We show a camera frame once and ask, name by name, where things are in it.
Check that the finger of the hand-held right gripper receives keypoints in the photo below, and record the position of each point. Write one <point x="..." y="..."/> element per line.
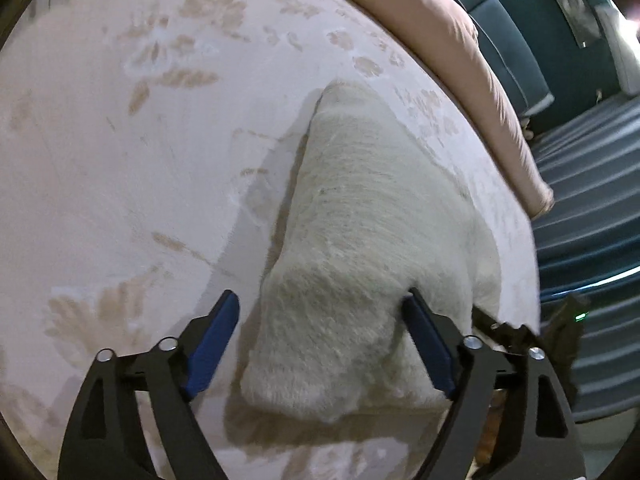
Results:
<point x="505" y="332"/>

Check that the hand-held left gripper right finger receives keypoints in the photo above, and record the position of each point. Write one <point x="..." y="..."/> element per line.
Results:
<point x="430" y="350"/>

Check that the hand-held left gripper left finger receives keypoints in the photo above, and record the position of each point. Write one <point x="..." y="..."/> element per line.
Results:
<point x="210" y="350"/>

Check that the cream fuzzy garment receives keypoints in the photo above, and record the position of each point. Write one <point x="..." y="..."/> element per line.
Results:
<point x="350" y="260"/>

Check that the striped teal cloth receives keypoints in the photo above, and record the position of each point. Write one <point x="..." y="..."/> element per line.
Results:
<point x="590" y="210"/>

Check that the butterfly print blanket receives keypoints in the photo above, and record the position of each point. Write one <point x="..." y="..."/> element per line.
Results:
<point x="125" y="160"/>

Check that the teal padded headboard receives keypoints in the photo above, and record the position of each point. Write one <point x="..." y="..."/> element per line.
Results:
<point x="525" y="60"/>

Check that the floral wall art panel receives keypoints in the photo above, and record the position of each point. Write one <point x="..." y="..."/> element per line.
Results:
<point x="570" y="5"/>

